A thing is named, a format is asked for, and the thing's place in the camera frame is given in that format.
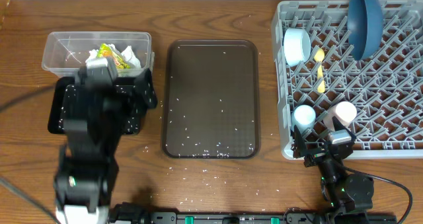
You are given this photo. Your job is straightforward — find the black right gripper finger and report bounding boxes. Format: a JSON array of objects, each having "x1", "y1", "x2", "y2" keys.
[
  {"x1": 292, "y1": 125, "x2": 307, "y2": 159},
  {"x1": 332, "y1": 116, "x2": 356, "y2": 141}
]

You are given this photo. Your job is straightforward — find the pink white cup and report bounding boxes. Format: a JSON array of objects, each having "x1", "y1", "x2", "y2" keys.
[{"x1": 323, "y1": 101, "x2": 357, "y2": 131}]

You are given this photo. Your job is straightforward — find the light blue cup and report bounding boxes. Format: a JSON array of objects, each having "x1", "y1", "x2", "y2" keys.
[{"x1": 291, "y1": 104, "x2": 316, "y2": 133}]

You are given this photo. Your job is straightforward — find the white tissue paper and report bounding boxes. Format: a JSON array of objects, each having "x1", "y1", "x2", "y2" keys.
[{"x1": 85, "y1": 44, "x2": 141, "y2": 69}]

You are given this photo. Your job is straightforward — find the green yellow snack wrapper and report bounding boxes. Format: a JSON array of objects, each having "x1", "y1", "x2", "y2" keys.
[{"x1": 96, "y1": 44, "x2": 130, "y2": 69}]

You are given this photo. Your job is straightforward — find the yellow plastic spoon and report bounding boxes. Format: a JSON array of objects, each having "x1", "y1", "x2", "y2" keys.
[{"x1": 314, "y1": 48, "x2": 325, "y2": 93}]

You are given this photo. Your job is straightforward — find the light blue rice bowl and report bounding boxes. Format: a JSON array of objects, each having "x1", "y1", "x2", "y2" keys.
[{"x1": 284, "y1": 28, "x2": 311, "y2": 67}]

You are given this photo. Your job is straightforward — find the dark blue plate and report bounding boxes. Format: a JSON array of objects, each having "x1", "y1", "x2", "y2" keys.
[{"x1": 347, "y1": 0, "x2": 383, "y2": 60}]

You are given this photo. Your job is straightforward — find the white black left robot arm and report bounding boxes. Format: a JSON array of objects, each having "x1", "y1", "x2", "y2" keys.
[{"x1": 1, "y1": 57, "x2": 157, "y2": 224}]

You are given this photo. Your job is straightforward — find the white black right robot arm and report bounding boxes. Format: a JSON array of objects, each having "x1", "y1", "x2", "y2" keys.
[{"x1": 292, "y1": 116, "x2": 413, "y2": 223}]

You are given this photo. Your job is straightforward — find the grey dishwasher rack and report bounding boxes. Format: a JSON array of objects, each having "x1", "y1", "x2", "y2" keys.
[{"x1": 271, "y1": 0, "x2": 422, "y2": 159}]

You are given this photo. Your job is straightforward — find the clear plastic waste bin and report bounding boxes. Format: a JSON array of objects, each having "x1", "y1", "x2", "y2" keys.
[{"x1": 42, "y1": 31, "x2": 155, "y2": 77}]

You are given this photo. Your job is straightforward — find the black rectangular tray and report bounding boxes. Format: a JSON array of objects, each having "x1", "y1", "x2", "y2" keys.
[{"x1": 48, "y1": 77, "x2": 148, "y2": 135}]

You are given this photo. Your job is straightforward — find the dark brown serving tray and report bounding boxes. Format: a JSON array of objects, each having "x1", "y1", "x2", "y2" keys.
[{"x1": 161, "y1": 40, "x2": 260, "y2": 159}]

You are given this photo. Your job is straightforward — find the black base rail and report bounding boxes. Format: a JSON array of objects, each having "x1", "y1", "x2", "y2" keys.
[{"x1": 106, "y1": 202, "x2": 397, "y2": 224}]

